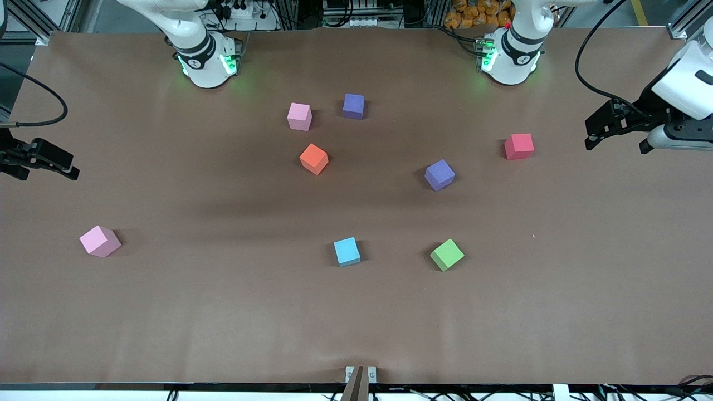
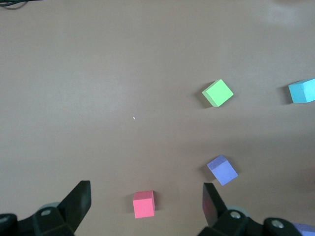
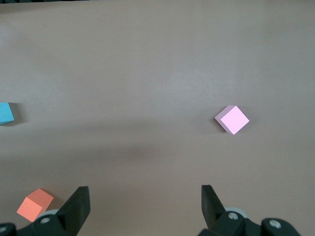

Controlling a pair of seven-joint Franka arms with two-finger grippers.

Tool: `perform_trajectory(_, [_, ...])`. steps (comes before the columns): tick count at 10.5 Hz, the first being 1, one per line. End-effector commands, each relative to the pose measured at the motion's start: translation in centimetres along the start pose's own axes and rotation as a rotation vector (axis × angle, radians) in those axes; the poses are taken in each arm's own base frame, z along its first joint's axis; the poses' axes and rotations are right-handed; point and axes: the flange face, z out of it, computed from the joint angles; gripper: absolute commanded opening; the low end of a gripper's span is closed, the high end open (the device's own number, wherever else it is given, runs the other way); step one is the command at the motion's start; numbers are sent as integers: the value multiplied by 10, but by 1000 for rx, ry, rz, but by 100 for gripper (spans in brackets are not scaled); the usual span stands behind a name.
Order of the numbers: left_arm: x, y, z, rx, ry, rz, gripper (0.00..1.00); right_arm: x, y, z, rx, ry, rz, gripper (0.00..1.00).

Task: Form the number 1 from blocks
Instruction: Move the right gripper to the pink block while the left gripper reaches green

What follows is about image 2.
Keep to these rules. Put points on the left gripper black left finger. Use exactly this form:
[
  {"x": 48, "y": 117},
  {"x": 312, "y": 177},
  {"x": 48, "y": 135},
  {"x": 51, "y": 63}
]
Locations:
[{"x": 64, "y": 216}]

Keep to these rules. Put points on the green foam cube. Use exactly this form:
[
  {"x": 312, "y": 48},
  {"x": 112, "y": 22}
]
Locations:
[{"x": 219, "y": 93}]

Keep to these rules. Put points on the brown table mat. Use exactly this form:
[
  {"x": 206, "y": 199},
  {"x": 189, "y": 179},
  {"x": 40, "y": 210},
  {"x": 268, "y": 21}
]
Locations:
[{"x": 98, "y": 98}]

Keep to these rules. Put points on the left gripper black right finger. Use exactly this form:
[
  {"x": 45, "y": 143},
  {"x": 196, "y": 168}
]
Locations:
[{"x": 221, "y": 221}]

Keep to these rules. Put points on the purple foam cube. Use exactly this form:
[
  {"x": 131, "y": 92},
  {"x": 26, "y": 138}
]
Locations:
[
  {"x": 224, "y": 172},
  {"x": 307, "y": 229}
]

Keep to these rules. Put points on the red foam cube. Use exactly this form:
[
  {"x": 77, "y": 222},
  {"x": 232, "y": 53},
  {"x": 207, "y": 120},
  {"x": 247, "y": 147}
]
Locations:
[{"x": 144, "y": 206}]

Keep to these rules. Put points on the cyan foam cube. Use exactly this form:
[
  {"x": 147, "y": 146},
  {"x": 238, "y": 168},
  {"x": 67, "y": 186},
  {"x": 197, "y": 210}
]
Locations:
[{"x": 302, "y": 92}]

